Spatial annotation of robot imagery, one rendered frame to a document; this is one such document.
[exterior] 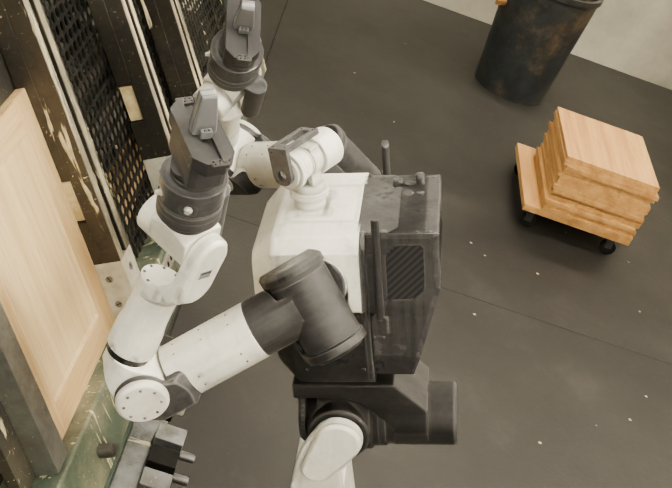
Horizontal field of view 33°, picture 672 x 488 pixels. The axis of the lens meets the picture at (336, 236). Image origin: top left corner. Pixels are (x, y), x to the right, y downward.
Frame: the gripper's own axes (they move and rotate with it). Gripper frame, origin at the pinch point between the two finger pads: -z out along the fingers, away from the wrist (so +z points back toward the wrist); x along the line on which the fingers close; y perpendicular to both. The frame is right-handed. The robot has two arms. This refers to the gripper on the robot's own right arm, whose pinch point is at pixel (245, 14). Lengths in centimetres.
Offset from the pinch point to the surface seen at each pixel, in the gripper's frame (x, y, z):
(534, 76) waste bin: -198, -194, 352
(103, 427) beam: 57, 17, 44
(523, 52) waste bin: -206, -185, 342
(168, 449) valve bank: 58, 5, 58
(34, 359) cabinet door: 50, 29, 28
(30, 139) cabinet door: 12.7, 32.8, 25.7
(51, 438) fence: 62, 25, 29
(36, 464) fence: 66, 27, 31
